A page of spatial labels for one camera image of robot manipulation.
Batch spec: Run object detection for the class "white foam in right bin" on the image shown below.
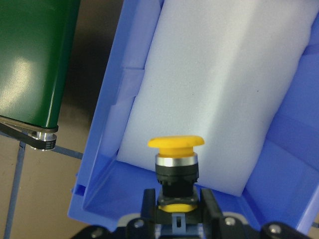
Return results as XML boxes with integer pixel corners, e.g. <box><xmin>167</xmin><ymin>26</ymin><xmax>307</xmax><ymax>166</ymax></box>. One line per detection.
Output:
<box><xmin>117</xmin><ymin>0</ymin><xmax>319</xmax><ymax>196</ymax></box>

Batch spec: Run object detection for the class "green conveyor belt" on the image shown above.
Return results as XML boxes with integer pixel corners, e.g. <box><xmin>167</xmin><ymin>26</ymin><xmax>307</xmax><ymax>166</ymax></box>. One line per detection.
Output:
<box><xmin>0</xmin><ymin>0</ymin><xmax>81</xmax><ymax>152</ymax></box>

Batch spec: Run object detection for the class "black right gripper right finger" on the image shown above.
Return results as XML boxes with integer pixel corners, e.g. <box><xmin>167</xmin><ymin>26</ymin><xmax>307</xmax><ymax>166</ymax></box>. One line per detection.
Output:
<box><xmin>200</xmin><ymin>188</ymin><xmax>223</xmax><ymax>227</ymax></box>

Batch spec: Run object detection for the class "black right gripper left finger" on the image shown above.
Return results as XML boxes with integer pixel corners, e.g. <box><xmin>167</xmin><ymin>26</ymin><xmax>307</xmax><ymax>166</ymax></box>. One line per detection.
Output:
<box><xmin>140</xmin><ymin>189</ymin><xmax>156</xmax><ymax>224</ymax></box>

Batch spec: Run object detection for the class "yellow push button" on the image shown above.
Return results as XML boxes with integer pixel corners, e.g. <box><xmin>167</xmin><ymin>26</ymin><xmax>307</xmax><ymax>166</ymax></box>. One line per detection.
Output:
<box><xmin>147</xmin><ymin>135</ymin><xmax>206</xmax><ymax>235</ymax></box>

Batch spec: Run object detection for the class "blue right plastic bin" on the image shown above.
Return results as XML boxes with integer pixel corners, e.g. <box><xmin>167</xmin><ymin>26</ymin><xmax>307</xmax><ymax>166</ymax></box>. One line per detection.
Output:
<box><xmin>68</xmin><ymin>0</ymin><xmax>319</xmax><ymax>233</ymax></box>

